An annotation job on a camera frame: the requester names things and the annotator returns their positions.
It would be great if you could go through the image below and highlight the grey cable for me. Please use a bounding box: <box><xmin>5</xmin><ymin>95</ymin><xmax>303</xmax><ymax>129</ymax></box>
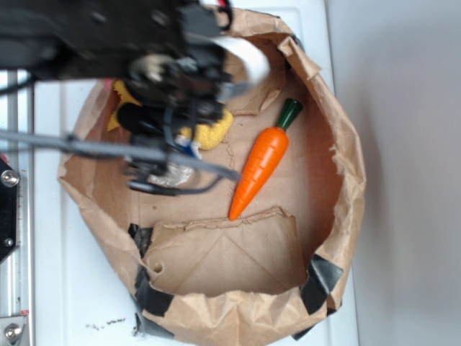
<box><xmin>0</xmin><ymin>130</ymin><xmax>241</xmax><ymax>181</ymax></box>

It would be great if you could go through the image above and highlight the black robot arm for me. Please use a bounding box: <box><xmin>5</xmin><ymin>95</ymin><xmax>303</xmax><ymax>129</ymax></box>
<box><xmin>1</xmin><ymin>1</ymin><xmax>239</xmax><ymax>195</ymax></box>

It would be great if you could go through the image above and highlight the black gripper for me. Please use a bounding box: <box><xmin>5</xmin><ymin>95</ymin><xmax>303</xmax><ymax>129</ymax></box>
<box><xmin>118</xmin><ymin>1</ymin><xmax>234</xmax><ymax>195</ymax></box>

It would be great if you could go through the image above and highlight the orange toy carrot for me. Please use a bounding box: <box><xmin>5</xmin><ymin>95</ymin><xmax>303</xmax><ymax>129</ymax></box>
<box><xmin>228</xmin><ymin>99</ymin><xmax>303</xmax><ymax>221</ymax></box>

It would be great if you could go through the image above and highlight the aluminium extrusion rail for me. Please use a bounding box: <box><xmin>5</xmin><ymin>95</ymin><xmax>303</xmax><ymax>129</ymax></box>
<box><xmin>0</xmin><ymin>70</ymin><xmax>36</xmax><ymax>346</ymax></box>

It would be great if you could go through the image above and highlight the crumpled white paper ball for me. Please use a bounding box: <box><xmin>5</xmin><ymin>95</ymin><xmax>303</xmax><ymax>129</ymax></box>
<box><xmin>148</xmin><ymin>163</ymin><xmax>194</xmax><ymax>187</ymax></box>

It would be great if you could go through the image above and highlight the metal corner bracket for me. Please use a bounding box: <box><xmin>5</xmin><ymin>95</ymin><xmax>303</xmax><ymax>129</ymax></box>
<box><xmin>0</xmin><ymin>316</ymin><xmax>30</xmax><ymax>346</ymax></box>

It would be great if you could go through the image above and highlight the brown paper bag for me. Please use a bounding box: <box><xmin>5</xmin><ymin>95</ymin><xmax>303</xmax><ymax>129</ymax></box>
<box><xmin>59</xmin><ymin>9</ymin><xmax>366</xmax><ymax>345</ymax></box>

